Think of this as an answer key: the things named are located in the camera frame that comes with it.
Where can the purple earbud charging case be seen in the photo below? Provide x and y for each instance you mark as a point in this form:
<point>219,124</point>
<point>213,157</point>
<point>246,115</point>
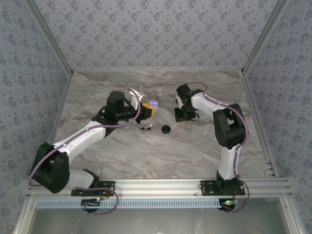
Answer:
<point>154,104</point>

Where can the black earbud charging case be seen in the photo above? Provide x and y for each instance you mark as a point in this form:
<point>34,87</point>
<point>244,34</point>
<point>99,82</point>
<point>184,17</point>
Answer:
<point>166,129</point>

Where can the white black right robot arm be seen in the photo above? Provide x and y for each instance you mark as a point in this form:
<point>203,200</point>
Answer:
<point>228,161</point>

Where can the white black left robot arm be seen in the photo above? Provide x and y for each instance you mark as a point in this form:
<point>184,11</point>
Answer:
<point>80,140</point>

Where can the black controller board with light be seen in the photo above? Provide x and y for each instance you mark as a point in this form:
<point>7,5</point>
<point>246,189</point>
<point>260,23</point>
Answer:
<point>229,202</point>
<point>91,204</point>

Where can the grey metal panel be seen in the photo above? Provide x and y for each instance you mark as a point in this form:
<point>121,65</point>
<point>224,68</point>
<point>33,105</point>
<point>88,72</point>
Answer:
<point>156,221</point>

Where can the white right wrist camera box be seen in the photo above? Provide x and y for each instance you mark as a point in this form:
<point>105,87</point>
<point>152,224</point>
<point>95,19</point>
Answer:
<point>179,103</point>

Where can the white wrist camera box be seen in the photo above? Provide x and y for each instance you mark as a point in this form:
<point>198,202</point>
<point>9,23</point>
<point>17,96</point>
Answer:
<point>179,103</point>
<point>136,97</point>

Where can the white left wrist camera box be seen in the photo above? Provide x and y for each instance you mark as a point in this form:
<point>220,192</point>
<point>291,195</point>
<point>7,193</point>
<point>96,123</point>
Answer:
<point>136,97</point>

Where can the aluminium table side rail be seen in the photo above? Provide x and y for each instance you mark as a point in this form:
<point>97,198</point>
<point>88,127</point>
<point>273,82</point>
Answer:
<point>254,109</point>

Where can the aluminium mounting rail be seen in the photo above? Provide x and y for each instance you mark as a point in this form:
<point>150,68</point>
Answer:
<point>156,186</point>

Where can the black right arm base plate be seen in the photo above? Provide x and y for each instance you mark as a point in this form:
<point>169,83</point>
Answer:
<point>207,189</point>

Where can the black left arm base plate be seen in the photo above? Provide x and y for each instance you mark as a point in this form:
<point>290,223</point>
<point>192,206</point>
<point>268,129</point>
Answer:
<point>80,192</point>

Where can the aluminium frame post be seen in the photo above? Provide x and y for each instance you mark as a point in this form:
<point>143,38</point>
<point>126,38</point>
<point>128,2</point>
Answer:
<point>48,36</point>
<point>265,36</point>

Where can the aluminium lower frame bar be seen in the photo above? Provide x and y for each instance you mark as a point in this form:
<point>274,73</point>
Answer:
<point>291,226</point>
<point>23,226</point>

